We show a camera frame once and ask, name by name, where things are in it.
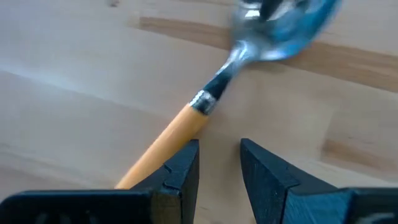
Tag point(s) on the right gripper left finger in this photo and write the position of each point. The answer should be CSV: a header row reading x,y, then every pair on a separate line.
x,y
155,199

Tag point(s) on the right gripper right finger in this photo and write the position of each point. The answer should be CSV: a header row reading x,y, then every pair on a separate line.
x,y
280,193

